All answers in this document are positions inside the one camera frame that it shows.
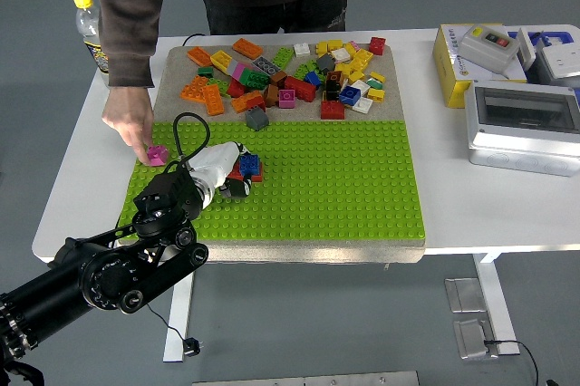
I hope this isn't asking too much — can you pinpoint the lime green toy brick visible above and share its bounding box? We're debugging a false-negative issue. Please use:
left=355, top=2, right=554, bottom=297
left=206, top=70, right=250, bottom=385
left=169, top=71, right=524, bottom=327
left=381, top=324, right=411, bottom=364
left=271, top=46, right=295, bottom=69
left=293, top=59, right=319, bottom=82
left=207, top=78, right=233, bottom=99

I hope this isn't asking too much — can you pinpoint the dark green long brick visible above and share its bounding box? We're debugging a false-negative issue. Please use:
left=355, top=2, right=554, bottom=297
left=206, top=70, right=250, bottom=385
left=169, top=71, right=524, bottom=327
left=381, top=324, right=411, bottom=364
left=241, top=68, right=272, bottom=90

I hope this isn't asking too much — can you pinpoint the long metal floor strip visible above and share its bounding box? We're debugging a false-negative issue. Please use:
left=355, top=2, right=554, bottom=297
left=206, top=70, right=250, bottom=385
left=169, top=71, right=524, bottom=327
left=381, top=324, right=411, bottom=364
left=192, top=371, right=421, bottom=386

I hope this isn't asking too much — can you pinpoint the black floor cable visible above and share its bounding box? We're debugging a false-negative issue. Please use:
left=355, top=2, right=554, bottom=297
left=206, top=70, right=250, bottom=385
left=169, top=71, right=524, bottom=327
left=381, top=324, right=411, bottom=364
left=482, top=338, right=540, bottom=386

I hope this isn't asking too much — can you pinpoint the grey sloped toy brick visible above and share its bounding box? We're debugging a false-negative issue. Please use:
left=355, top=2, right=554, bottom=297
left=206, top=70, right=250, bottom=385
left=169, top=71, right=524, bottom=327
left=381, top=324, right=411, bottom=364
left=245, top=105, right=270, bottom=132

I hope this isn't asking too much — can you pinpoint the grey push-button switch box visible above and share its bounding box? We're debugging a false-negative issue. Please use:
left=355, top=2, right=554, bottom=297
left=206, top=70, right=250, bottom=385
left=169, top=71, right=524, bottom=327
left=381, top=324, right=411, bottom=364
left=457, top=24, right=522, bottom=73

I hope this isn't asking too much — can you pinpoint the clear plastic bottle yellow cap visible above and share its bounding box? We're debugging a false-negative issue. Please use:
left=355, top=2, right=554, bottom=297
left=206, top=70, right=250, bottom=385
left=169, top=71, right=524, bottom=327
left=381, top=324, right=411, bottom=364
left=72, top=0, right=111, bottom=88

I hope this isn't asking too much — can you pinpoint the white plastic panel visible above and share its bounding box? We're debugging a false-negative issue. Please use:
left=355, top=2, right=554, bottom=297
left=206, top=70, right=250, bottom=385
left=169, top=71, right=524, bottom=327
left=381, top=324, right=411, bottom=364
left=516, top=26, right=545, bottom=69

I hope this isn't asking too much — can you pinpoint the metal floor plate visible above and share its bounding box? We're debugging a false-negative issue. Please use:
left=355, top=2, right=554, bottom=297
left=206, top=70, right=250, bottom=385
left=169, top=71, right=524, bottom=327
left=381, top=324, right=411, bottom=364
left=443, top=277, right=488, bottom=314
left=452, top=316, right=499, bottom=361

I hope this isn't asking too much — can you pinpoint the red long toy brick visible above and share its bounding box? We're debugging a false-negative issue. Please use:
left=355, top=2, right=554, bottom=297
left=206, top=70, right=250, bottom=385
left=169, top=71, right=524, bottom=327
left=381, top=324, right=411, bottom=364
left=226, top=162, right=265, bottom=184
left=284, top=76, right=318, bottom=104

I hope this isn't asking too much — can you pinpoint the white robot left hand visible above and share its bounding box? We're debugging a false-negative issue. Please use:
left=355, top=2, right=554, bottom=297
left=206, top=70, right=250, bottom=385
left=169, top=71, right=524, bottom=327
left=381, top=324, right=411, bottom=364
left=186, top=140, right=264, bottom=199

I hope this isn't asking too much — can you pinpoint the white enclosure with window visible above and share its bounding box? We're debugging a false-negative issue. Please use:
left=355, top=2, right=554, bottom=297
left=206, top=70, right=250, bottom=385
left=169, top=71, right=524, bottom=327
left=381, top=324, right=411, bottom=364
left=462, top=79, right=580, bottom=178

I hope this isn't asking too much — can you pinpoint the grey long toy brick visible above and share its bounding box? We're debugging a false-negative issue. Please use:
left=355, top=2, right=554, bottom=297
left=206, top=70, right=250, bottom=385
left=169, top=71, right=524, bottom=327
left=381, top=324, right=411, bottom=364
left=253, top=55, right=281, bottom=76

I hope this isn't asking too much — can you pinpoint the yellow cardboard box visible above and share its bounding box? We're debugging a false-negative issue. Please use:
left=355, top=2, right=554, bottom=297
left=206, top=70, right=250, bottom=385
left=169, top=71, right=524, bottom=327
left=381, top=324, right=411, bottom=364
left=431, top=23, right=529, bottom=110

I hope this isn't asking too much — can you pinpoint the person's right hand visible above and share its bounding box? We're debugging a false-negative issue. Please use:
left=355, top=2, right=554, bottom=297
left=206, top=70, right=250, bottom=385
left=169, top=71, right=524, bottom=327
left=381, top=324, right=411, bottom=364
left=101, top=85, right=155, bottom=167

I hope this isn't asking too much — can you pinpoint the white table leg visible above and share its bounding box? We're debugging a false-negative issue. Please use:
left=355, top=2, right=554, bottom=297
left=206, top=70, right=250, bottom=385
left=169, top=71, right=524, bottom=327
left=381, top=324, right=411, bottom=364
left=470, top=251, right=521, bottom=357
left=162, top=267, right=197, bottom=363

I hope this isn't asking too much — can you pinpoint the pink and grey brick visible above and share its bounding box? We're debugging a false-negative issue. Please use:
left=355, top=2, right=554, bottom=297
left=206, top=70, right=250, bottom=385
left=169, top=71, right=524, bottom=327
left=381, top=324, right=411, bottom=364
left=226, top=59, right=249, bottom=82

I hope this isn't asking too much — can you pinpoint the white wall socket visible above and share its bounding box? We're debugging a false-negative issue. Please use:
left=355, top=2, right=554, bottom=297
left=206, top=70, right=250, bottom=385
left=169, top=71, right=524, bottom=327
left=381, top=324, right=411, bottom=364
left=534, top=43, right=580, bottom=83

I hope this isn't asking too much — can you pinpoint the black plug with cord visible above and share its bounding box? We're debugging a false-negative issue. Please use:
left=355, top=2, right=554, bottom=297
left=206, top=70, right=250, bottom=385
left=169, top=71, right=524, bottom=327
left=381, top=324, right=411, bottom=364
left=147, top=303, right=204, bottom=356

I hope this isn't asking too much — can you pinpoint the orange long toy brick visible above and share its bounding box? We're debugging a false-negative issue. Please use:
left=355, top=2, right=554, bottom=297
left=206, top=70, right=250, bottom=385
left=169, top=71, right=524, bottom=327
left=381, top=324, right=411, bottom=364
left=232, top=37, right=265, bottom=61
left=230, top=90, right=267, bottom=115
left=179, top=75, right=210, bottom=104
left=201, top=84, right=227, bottom=117

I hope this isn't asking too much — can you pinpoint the dark grey toy brick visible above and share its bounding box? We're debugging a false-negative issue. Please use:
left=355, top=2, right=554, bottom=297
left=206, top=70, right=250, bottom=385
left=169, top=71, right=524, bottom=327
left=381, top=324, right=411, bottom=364
left=315, top=53, right=337, bottom=74

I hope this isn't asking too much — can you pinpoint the lime green studded baseplate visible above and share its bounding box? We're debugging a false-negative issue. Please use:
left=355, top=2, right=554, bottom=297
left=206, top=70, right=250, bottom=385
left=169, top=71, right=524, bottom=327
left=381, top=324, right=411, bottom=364
left=118, top=119, right=428, bottom=243

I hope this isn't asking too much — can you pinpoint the pink toy brick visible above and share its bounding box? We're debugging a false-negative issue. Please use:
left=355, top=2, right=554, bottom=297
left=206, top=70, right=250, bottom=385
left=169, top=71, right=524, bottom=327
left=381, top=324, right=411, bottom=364
left=145, top=144, right=169, bottom=168

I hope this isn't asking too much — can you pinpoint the blue plastic box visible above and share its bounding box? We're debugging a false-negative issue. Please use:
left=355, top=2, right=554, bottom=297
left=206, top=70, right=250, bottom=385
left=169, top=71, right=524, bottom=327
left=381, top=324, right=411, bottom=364
left=506, top=28, right=575, bottom=50

